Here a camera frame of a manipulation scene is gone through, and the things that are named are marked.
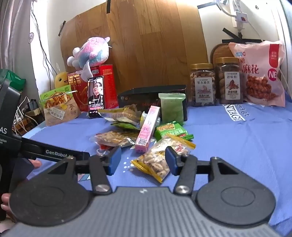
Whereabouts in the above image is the clear nut snack bag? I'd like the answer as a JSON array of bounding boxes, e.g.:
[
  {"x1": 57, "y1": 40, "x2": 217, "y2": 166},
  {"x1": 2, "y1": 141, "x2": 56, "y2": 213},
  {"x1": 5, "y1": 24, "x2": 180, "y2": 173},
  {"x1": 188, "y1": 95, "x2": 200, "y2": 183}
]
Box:
[{"x1": 92, "y1": 130, "x2": 138, "y2": 148}]

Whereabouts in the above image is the yellow peanut snack bag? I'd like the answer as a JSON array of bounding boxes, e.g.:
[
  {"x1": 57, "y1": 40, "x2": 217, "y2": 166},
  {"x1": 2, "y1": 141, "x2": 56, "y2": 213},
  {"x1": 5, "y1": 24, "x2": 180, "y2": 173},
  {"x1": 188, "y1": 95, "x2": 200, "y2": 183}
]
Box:
[{"x1": 131, "y1": 134, "x2": 196, "y2": 183}]

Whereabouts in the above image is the pink snack bar box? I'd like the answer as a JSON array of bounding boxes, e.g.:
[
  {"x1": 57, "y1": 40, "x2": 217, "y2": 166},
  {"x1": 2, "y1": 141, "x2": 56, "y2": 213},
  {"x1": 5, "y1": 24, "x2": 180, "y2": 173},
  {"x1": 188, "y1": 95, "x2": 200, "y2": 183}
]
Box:
[{"x1": 135, "y1": 106, "x2": 160, "y2": 153}]

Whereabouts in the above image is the green biscuit packet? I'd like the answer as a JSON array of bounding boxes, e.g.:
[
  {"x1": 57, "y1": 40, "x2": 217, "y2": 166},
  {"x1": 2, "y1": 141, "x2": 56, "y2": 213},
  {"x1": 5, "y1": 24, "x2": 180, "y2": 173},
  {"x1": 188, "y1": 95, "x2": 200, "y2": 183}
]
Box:
[{"x1": 153, "y1": 121, "x2": 194, "y2": 141}]

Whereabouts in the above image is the dark green snack packet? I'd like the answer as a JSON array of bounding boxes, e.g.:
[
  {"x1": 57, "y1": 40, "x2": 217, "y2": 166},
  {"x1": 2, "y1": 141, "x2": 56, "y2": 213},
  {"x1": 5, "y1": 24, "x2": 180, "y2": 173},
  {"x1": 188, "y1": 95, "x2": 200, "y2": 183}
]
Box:
[{"x1": 111, "y1": 122, "x2": 140, "y2": 130}]

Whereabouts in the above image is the pale green snack packet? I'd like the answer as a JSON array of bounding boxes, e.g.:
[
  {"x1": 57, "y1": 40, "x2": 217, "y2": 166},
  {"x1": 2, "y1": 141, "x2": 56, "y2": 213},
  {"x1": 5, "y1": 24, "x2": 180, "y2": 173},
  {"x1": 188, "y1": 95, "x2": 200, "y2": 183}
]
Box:
[{"x1": 158, "y1": 93, "x2": 186, "y2": 125}]

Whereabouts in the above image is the orange clear snack bag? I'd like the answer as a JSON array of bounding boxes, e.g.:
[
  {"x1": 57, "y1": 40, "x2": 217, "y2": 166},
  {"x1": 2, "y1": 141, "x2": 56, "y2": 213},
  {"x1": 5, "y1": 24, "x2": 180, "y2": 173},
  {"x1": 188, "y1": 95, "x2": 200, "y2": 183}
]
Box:
[{"x1": 98, "y1": 107, "x2": 141, "y2": 125}]

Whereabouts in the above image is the person's left hand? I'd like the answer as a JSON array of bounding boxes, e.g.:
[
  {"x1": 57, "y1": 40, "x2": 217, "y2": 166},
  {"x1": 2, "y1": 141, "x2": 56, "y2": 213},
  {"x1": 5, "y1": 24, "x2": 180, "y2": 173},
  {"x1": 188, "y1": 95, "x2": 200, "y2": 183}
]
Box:
[{"x1": 1, "y1": 159, "x2": 42, "y2": 221}]

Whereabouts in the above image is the blue printed tablecloth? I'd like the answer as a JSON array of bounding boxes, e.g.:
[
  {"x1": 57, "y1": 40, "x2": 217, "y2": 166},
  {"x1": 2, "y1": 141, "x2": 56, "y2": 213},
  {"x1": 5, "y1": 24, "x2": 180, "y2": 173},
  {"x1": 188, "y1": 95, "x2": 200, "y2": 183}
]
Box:
[{"x1": 24, "y1": 94, "x2": 291, "y2": 236}]

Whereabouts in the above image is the green brown snack pouch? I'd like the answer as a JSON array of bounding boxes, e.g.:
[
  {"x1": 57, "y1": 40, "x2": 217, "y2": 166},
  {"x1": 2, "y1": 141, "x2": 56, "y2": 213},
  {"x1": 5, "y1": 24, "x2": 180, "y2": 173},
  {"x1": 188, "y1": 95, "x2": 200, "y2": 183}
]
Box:
[{"x1": 40, "y1": 85, "x2": 81, "y2": 126}]

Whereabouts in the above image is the green bag at left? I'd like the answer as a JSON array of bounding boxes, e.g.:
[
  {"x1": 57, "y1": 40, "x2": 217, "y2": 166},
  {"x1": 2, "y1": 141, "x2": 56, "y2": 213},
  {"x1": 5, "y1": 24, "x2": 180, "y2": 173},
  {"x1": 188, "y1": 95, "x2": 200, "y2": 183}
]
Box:
[{"x1": 0, "y1": 69, "x2": 26, "y2": 92}]

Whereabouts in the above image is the black tin box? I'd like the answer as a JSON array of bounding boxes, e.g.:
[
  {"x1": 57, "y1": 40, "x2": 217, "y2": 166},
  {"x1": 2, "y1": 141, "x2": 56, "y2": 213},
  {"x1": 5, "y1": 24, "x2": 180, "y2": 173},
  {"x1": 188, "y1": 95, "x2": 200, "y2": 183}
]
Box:
[{"x1": 117, "y1": 85, "x2": 188, "y2": 121}]

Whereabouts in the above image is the smartphone showing video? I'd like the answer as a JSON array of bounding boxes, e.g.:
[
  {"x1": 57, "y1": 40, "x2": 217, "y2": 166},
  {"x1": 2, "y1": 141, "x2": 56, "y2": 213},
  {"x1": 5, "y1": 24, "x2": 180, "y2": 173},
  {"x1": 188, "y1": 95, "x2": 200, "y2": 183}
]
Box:
[{"x1": 88, "y1": 75, "x2": 105, "y2": 119}]

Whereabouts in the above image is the yellow duck plush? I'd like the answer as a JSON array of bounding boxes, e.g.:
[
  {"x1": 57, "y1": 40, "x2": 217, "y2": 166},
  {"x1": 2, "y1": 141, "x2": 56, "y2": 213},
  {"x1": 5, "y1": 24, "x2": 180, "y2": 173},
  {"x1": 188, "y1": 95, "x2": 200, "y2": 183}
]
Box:
[{"x1": 54, "y1": 72, "x2": 69, "y2": 89}]

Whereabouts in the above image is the red gift box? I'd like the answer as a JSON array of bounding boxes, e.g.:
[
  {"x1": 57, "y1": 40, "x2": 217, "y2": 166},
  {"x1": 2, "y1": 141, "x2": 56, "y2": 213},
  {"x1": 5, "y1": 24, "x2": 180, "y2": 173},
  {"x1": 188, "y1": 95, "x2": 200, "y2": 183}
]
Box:
[{"x1": 67, "y1": 64, "x2": 118, "y2": 112}]

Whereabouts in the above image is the cashew jar gold lid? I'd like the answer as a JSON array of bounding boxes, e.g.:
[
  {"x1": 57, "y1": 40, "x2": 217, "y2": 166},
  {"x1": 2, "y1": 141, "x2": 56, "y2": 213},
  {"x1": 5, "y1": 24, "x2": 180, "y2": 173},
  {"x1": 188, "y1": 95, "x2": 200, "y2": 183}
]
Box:
[{"x1": 190, "y1": 63, "x2": 216, "y2": 107}]

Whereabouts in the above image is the grey curtain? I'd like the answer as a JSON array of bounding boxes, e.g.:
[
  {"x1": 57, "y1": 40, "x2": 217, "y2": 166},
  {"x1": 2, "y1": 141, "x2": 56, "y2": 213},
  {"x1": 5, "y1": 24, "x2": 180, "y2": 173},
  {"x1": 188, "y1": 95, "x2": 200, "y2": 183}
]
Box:
[{"x1": 1, "y1": 1, "x2": 31, "y2": 71}]

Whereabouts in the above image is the pecan jar gold lid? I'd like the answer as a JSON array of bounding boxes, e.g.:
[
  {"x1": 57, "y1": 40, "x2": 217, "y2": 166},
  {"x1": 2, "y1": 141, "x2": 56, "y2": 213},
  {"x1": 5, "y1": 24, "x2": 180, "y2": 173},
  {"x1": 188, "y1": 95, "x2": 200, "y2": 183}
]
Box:
[{"x1": 215, "y1": 57, "x2": 243, "y2": 104}]

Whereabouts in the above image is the pink blue plush toy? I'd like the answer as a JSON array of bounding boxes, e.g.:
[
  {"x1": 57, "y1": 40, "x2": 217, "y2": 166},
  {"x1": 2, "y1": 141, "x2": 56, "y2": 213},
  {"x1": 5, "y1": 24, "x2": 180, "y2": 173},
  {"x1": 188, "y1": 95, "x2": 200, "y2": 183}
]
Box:
[{"x1": 67, "y1": 36, "x2": 110, "y2": 81}]

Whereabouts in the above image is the round wooden board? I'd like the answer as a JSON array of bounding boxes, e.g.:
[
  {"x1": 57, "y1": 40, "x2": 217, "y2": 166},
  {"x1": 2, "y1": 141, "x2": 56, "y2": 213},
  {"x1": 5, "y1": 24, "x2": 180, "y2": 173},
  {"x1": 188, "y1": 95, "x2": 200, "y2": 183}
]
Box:
[{"x1": 210, "y1": 43, "x2": 233, "y2": 67}]

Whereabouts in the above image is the wooden board backdrop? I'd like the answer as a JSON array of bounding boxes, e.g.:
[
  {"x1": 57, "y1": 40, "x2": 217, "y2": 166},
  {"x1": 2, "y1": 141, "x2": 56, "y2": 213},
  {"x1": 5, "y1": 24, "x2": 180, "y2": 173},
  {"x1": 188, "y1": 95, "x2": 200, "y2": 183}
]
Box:
[{"x1": 60, "y1": 1, "x2": 208, "y2": 92}]

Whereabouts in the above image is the pink fried dough bag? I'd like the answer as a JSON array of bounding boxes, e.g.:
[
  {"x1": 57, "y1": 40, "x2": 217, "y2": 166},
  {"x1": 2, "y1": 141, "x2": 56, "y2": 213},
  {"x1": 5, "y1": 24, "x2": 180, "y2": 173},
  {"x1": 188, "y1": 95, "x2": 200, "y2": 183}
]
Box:
[{"x1": 229, "y1": 41, "x2": 286, "y2": 107}]

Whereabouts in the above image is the white power strip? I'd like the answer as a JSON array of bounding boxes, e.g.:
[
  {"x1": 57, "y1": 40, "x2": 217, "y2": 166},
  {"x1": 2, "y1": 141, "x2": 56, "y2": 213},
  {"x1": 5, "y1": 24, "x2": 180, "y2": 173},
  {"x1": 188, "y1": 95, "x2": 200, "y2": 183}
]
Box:
[{"x1": 229, "y1": 1, "x2": 248, "y2": 31}]

